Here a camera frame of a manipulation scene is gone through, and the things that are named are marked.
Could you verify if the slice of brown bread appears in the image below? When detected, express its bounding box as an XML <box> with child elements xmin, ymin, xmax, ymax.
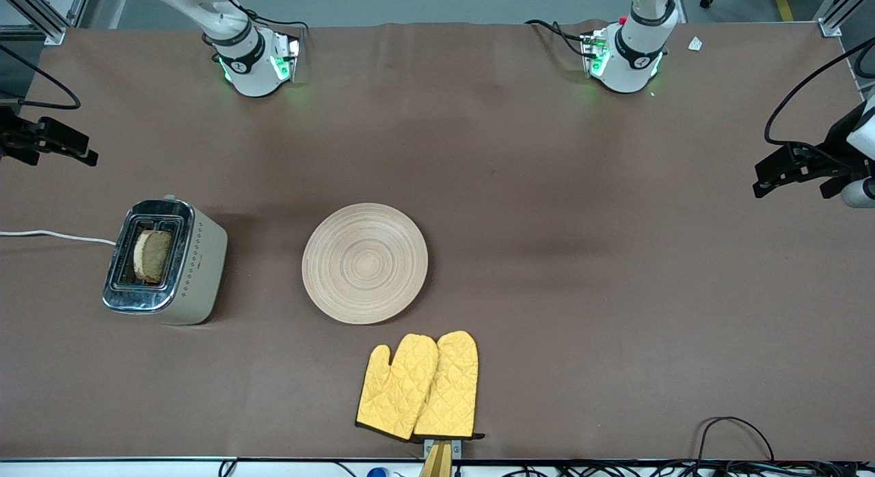
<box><xmin>132</xmin><ymin>230</ymin><xmax>174</xmax><ymax>285</ymax></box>

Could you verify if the round light wooden plate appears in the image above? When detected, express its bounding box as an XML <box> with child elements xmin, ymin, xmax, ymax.
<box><xmin>301</xmin><ymin>202</ymin><xmax>429</xmax><ymax>325</ymax></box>

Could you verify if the chrome and beige toaster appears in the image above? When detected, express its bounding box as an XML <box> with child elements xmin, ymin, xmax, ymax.
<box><xmin>103</xmin><ymin>194</ymin><xmax>228</xmax><ymax>326</ymax></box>

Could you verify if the yellow quilted oven mitt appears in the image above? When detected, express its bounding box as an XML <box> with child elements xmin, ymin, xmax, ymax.
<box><xmin>412</xmin><ymin>330</ymin><xmax>486</xmax><ymax>441</ymax></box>
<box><xmin>355</xmin><ymin>333</ymin><xmax>440</xmax><ymax>442</ymax></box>

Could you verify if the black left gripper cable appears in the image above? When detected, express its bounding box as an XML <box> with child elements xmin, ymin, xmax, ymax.
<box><xmin>764</xmin><ymin>36</ymin><xmax>875</xmax><ymax>165</ymax></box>

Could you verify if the white toaster power cord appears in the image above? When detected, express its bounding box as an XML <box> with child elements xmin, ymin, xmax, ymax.
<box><xmin>0</xmin><ymin>230</ymin><xmax>118</xmax><ymax>247</ymax></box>

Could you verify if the aluminium frame profile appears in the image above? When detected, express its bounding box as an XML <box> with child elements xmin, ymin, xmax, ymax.
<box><xmin>818</xmin><ymin>0</ymin><xmax>875</xmax><ymax>38</ymax></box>
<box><xmin>0</xmin><ymin>0</ymin><xmax>94</xmax><ymax>46</ymax></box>

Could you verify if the black looped cable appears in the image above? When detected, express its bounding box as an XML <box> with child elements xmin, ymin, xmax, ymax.
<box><xmin>696</xmin><ymin>416</ymin><xmax>775</xmax><ymax>464</ymax></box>

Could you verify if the black left arm base cable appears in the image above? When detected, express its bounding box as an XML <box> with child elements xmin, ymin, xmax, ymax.
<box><xmin>525</xmin><ymin>19</ymin><xmax>590</xmax><ymax>58</ymax></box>

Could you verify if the wooden post with metal bracket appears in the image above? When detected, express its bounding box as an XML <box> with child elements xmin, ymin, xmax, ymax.
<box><xmin>418</xmin><ymin>438</ymin><xmax>463</xmax><ymax>477</ymax></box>

